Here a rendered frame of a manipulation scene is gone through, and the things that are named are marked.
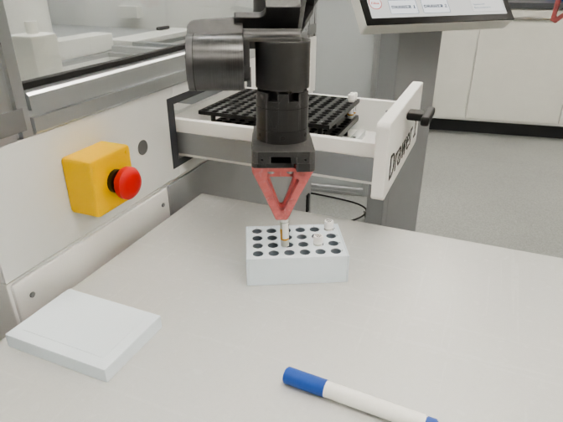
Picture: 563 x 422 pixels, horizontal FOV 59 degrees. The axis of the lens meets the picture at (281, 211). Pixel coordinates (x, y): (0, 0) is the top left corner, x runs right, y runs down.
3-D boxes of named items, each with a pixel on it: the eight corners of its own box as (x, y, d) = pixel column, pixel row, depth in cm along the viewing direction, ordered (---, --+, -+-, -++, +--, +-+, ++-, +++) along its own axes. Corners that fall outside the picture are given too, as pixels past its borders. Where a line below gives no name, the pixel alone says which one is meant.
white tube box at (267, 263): (336, 247, 69) (338, 223, 67) (348, 282, 61) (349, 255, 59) (246, 250, 68) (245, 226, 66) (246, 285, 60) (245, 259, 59)
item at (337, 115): (359, 102, 88) (359, 99, 87) (329, 129, 73) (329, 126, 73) (349, 101, 88) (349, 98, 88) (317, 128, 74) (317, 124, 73)
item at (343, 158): (405, 134, 91) (409, 101, 88) (373, 186, 70) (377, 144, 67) (214, 112, 105) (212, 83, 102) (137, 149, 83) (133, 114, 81)
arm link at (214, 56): (298, -42, 51) (291, 17, 59) (183, -44, 50) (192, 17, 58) (305, 57, 47) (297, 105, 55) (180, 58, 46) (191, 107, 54)
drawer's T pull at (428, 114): (434, 115, 79) (436, 106, 78) (427, 127, 72) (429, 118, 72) (411, 112, 80) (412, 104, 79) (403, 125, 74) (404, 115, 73)
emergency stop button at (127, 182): (147, 192, 62) (142, 162, 60) (126, 205, 59) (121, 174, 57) (126, 189, 63) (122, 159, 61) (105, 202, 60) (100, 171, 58)
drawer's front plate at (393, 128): (415, 141, 92) (423, 80, 87) (382, 202, 68) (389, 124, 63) (406, 140, 93) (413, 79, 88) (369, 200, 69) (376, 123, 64)
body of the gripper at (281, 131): (252, 168, 51) (250, 97, 48) (254, 139, 61) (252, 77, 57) (314, 168, 52) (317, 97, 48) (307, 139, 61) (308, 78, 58)
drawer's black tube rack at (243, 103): (357, 134, 90) (359, 98, 87) (327, 166, 75) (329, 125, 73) (247, 120, 98) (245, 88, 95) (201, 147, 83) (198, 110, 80)
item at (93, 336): (162, 326, 53) (160, 315, 53) (106, 383, 46) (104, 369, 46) (71, 299, 58) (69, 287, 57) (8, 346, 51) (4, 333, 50)
